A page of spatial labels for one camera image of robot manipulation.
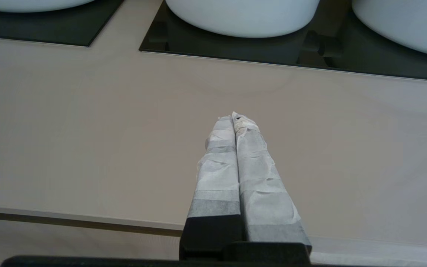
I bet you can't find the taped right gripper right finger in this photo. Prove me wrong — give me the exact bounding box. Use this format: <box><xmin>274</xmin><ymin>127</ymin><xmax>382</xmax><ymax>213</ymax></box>
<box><xmin>232</xmin><ymin>111</ymin><xmax>312</xmax><ymax>256</ymax></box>

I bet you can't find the black glass induction cooktop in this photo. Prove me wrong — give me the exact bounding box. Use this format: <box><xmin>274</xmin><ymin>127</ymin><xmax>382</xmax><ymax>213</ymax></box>
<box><xmin>0</xmin><ymin>0</ymin><xmax>125</xmax><ymax>47</ymax></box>
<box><xmin>139</xmin><ymin>0</ymin><xmax>427</xmax><ymax>82</ymax></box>

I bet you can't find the white round cooking pot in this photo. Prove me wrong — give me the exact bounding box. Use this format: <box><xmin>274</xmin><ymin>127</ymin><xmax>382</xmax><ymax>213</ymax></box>
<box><xmin>0</xmin><ymin>0</ymin><xmax>95</xmax><ymax>13</ymax></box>
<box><xmin>351</xmin><ymin>0</ymin><xmax>427</xmax><ymax>60</ymax></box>
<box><xmin>165</xmin><ymin>0</ymin><xmax>320</xmax><ymax>38</ymax></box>

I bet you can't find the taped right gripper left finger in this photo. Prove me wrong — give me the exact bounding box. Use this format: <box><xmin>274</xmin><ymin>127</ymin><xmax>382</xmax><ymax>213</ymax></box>
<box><xmin>179</xmin><ymin>115</ymin><xmax>244</xmax><ymax>261</ymax></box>

